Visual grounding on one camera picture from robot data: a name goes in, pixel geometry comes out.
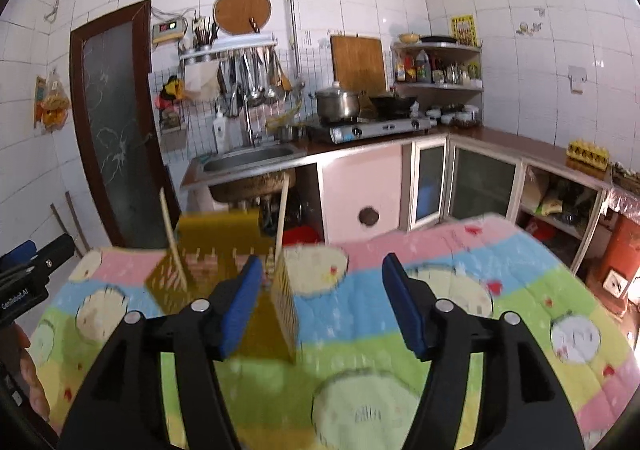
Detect black wok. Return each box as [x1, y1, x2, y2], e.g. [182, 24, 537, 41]
[367, 94, 419, 119]

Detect red coal stove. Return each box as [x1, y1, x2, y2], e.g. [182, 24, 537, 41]
[585, 212, 640, 319]

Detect yellow plastic utensil holder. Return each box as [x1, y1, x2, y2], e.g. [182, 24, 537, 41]
[145, 210, 301, 362]

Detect yellow wall calendar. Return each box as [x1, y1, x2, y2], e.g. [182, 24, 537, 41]
[450, 14, 478, 46]

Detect dark sauce bottles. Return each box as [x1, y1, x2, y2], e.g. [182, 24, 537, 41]
[394, 54, 416, 83]

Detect corner wall shelf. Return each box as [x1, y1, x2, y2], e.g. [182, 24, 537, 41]
[391, 40, 485, 103]

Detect rectangular wooden cutting board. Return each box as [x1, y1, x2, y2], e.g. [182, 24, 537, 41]
[330, 34, 389, 96]

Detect hanging orange snack bag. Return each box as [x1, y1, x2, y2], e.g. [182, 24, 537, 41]
[33, 72, 71, 133]

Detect red plastic basin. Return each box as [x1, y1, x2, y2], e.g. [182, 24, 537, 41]
[282, 225, 324, 246]

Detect digital display wall box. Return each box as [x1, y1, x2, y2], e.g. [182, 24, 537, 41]
[152, 18, 187, 45]

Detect steel gas stove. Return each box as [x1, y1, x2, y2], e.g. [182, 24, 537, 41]
[305, 114, 439, 145]

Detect small steel cup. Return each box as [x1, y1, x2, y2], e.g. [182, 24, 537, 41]
[274, 124, 306, 143]

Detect person's left hand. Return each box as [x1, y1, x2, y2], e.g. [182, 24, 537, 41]
[15, 324, 51, 423]

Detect cluster of small bowls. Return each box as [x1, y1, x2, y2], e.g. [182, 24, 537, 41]
[427, 103, 481, 129]

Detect chopstick cup on rack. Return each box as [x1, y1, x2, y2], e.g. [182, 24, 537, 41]
[192, 16, 220, 51]

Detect thin wooden sticks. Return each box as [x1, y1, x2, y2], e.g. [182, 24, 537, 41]
[50, 190, 91, 259]

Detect white soap bottle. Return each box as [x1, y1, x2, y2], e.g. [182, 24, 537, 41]
[212, 107, 228, 154]

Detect brown frosted glass door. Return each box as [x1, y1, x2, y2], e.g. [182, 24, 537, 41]
[69, 0, 182, 249]

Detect kitchen counter cabinet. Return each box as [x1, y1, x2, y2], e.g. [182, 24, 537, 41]
[180, 126, 614, 277]

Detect steel pot with lid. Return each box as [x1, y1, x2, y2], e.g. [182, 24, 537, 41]
[314, 82, 362, 123]

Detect yellow and red hanging bags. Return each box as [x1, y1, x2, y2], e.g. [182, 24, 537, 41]
[155, 76, 186, 111]

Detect row of hanging steel ladles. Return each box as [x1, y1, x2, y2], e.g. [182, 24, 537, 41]
[220, 48, 294, 119]

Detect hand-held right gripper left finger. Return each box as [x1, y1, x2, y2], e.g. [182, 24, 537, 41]
[57, 255, 264, 450]

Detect white wall utensil rack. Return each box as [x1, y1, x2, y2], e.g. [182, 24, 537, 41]
[178, 32, 279, 63]

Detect wall sticker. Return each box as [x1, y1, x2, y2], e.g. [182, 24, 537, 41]
[516, 7, 546, 37]

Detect side table with lace cloth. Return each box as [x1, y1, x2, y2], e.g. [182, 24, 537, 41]
[607, 162, 640, 219]

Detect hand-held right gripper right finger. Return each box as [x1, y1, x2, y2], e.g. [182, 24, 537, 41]
[382, 254, 586, 450]

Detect steel kitchen sink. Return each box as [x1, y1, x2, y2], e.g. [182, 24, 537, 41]
[202, 144, 307, 177]

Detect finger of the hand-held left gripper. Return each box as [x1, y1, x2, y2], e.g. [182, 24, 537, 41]
[0, 234, 76, 282]
[0, 241, 37, 267]

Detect yellow egg carton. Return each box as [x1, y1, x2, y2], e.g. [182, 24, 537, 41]
[566, 139, 612, 171]

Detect vertical wall pipe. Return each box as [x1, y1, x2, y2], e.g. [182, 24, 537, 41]
[282, 0, 301, 80]

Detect wooden chopstick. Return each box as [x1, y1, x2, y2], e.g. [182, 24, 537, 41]
[273, 173, 290, 281]
[159, 187, 189, 291]

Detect round wooden cutting board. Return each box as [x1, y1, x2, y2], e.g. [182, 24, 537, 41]
[212, 0, 273, 36]

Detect white hanging cloth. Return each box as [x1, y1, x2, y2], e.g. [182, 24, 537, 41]
[183, 64, 221, 103]

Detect steel faucet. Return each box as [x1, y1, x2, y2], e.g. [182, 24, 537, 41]
[240, 100, 262, 149]

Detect printed cartoon blanket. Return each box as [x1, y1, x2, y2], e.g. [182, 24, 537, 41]
[30, 212, 636, 450]

